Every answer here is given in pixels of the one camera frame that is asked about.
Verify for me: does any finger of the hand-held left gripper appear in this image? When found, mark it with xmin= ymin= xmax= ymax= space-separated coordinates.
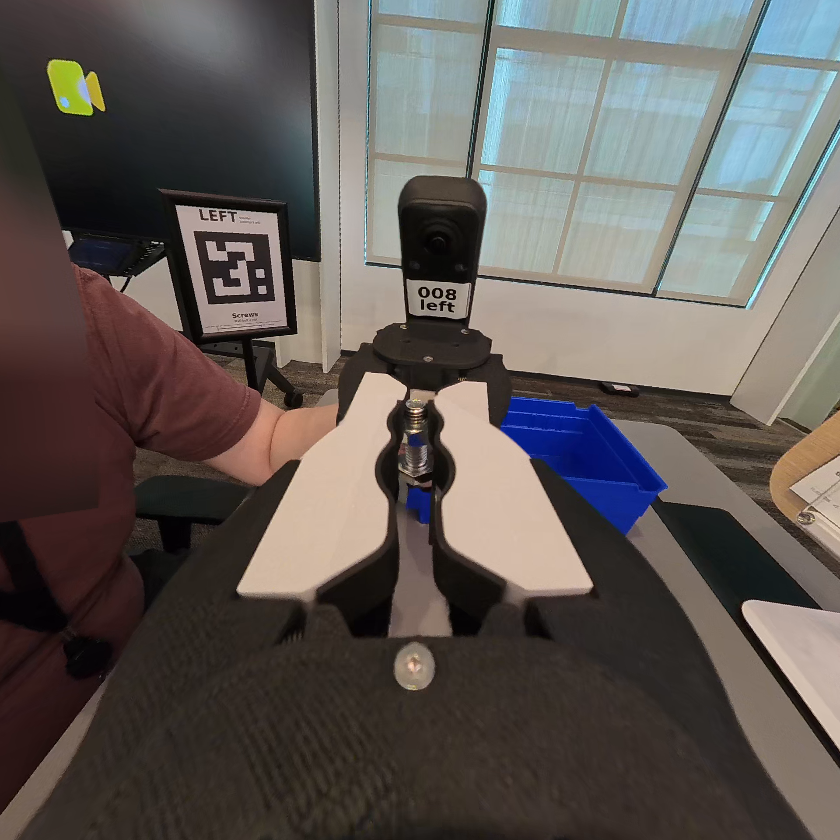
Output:
xmin=435 ymin=382 xmax=492 ymax=422
xmin=336 ymin=371 xmax=408 ymax=427

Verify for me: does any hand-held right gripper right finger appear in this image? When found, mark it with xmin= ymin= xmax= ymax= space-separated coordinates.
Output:
xmin=430 ymin=395 xmax=595 ymax=601

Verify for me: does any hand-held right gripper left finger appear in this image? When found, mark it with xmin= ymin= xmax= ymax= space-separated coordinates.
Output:
xmin=236 ymin=395 xmax=403 ymax=603

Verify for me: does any silver hex bolt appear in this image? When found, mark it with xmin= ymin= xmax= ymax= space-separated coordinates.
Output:
xmin=402 ymin=397 xmax=431 ymax=463

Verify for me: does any blue plastic bin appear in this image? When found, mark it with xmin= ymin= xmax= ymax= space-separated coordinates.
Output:
xmin=406 ymin=395 xmax=669 ymax=536

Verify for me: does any person's left forearm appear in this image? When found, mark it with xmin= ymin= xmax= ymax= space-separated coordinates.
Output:
xmin=202 ymin=400 xmax=340 ymax=487

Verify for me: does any dark office chair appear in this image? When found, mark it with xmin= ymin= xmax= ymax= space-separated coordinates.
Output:
xmin=133 ymin=476 xmax=256 ymax=553

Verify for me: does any large window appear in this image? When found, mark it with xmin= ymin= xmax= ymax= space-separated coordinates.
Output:
xmin=365 ymin=0 xmax=840 ymax=309

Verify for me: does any black framed marker sign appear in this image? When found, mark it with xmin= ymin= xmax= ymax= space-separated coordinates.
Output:
xmin=159 ymin=189 xmax=304 ymax=408

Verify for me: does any black desk mat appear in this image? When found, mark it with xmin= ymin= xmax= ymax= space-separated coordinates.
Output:
xmin=653 ymin=499 xmax=821 ymax=611

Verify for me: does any wooden document stand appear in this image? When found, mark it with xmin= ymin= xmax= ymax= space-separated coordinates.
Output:
xmin=742 ymin=413 xmax=840 ymax=749

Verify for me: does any printed paper sheet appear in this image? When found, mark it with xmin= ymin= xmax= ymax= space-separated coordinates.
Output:
xmin=791 ymin=456 xmax=840 ymax=519

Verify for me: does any large black wall screen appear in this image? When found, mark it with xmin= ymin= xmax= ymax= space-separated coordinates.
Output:
xmin=0 ymin=0 xmax=322 ymax=263

